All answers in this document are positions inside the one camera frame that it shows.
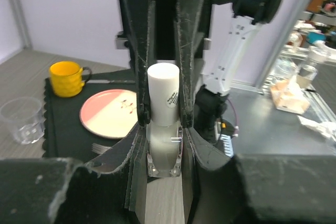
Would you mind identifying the clear plastic cup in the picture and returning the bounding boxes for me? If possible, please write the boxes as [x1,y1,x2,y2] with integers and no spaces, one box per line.
[1,97,45,145]

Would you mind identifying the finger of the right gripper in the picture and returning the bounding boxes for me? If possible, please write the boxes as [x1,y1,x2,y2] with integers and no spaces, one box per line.
[174,0,205,127]
[119,0,155,126]

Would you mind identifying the pink cream plate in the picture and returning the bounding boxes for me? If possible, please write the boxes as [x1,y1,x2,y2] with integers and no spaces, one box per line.
[79,89,138,139]

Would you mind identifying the silver fork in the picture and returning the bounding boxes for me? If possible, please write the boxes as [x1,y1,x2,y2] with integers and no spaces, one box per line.
[91,143,111,155]

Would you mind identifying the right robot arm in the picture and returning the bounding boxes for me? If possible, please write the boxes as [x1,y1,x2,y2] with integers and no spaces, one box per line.
[119,0,282,141]

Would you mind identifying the white nail polish cap brush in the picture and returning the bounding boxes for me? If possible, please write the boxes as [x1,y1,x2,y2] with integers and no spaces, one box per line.
[147,62,180,126]

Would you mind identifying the yellow mug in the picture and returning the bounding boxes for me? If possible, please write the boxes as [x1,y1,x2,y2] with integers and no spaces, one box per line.
[49,61,92,98]

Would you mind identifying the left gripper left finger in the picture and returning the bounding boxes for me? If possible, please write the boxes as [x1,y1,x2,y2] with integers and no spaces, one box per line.
[1,125,146,223]

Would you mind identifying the black scalloped placemat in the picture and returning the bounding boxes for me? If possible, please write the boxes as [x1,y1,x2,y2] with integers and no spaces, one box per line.
[43,69,137,162]

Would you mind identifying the silver knife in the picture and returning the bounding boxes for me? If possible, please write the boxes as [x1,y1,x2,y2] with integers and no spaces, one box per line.
[87,79,135,84]

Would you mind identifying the white cable duct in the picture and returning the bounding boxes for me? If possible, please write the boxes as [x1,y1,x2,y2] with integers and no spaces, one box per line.
[219,134,234,158]

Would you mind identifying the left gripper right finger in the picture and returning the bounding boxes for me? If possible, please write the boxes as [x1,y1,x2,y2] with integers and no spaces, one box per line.
[182,128,335,223]

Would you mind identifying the white nail polish bottle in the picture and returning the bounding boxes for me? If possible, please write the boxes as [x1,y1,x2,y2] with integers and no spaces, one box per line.
[146,121,183,178]

